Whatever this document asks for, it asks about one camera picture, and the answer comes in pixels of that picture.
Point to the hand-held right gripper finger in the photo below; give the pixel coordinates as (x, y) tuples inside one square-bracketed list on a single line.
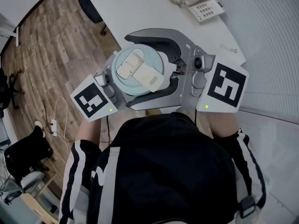
[(163, 35)]

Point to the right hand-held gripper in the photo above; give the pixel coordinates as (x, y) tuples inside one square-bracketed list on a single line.
[(224, 87)]

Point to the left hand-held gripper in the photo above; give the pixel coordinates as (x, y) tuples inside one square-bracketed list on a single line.
[(93, 100)]

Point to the light blue flip-top cup lid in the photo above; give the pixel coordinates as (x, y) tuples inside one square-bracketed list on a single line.
[(126, 87)]

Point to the person's right forearm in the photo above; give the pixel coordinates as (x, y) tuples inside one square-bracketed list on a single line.
[(222, 125)]

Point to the person's left forearm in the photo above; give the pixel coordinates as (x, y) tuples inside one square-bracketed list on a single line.
[(90, 133)]

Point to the white desk telephone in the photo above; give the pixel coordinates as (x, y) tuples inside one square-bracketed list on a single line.
[(205, 8)]

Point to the black office chair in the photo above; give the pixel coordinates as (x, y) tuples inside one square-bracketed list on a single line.
[(7, 87), (91, 8)]

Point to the person's black striped top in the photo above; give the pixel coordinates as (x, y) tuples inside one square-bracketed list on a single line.
[(168, 167)]

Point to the white power strip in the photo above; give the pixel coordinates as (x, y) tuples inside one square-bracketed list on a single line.
[(54, 127)]

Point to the white desk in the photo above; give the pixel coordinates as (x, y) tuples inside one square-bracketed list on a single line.
[(9, 29)]

